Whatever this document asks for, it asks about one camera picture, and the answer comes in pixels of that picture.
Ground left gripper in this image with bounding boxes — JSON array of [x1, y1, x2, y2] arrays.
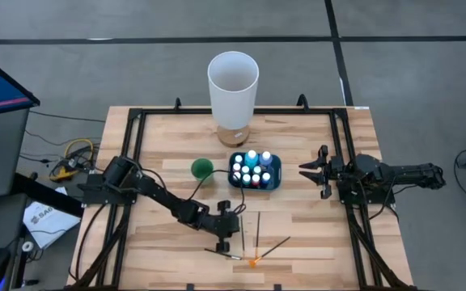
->
[[200, 200, 241, 254]]

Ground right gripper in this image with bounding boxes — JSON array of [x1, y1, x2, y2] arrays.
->
[[298, 145, 354, 200]]

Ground orange brush gold ferrule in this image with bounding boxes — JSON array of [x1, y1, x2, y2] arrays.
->
[[254, 211, 261, 259]]

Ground black brush with white print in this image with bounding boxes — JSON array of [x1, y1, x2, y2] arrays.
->
[[203, 248, 244, 260]]

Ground orange fan brush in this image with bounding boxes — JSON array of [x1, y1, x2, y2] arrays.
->
[[248, 234, 290, 271]]

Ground large teal paint bottle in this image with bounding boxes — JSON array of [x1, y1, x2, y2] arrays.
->
[[244, 148, 260, 169]]

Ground teal plastic bin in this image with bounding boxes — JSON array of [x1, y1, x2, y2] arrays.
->
[[227, 151, 282, 192]]

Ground green plastic cup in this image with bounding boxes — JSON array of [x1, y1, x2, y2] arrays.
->
[[190, 158, 215, 187]]

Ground white printed paper sheet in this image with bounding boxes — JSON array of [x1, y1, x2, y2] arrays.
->
[[22, 186, 83, 250]]

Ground black desk bar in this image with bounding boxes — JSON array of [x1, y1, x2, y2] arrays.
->
[[10, 172, 85, 218]]

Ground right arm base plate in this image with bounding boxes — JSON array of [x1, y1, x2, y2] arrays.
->
[[336, 177, 396, 206]]

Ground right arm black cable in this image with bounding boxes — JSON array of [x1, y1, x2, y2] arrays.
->
[[354, 177, 418, 223]]

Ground black aluminium table frame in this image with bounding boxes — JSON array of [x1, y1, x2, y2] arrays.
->
[[70, 93, 420, 291]]

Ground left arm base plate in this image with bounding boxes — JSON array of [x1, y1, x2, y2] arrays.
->
[[77, 173, 137, 206]]

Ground yellow cable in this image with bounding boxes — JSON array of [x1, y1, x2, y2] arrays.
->
[[49, 138, 95, 182]]

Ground black floor cable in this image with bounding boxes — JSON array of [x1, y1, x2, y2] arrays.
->
[[28, 109, 108, 124]]

